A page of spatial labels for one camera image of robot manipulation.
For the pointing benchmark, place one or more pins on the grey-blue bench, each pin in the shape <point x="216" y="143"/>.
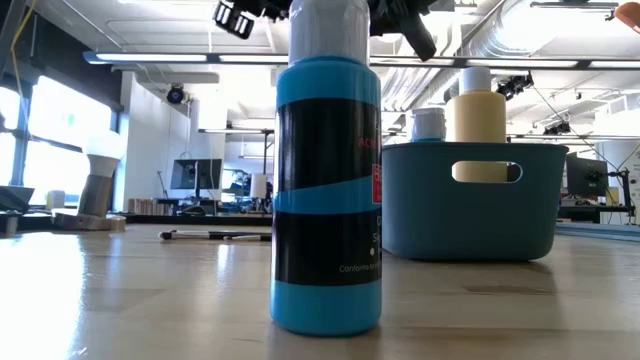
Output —
<point x="610" y="232"/>

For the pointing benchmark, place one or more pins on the large yellow paint bottle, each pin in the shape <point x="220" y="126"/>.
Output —
<point x="475" y="120"/>

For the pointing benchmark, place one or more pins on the silver ventilation duct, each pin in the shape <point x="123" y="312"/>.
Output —
<point x="480" y="45"/>

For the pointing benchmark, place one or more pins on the black ceiling camera rig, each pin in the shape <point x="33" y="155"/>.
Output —
<point x="510" y="89"/>

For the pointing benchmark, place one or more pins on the teal paint bottle black label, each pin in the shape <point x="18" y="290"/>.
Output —
<point x="428" y="125"/>

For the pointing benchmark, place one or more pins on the white table lamp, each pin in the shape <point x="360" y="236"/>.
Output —
<point x="258" y="186"/>

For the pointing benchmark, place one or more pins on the blue-grey plastic bin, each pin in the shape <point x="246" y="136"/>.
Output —
<point x="425" y="215"/>

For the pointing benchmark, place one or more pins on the dark office desk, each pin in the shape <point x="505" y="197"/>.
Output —
<point x="580" y="212"/>

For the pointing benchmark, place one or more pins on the black computer monitor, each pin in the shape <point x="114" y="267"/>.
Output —
<point x="182" y="174"/>
<point x="585" y="175"/>

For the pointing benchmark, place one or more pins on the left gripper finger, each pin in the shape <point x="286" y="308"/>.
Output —
<point x="405" y="25"/>

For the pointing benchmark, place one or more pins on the peach rounded object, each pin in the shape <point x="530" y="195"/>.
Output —
<point x="629" y="15"/>

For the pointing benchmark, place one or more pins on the black pen on table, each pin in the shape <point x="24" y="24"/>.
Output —
<point x="167" y="235"/>

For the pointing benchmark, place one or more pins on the light blue paint bottle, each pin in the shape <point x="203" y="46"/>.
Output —
<point x="325" y="150"/>

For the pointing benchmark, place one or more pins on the round black ceiling camera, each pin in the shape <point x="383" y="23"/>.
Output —
<point x="176" y="94"/>

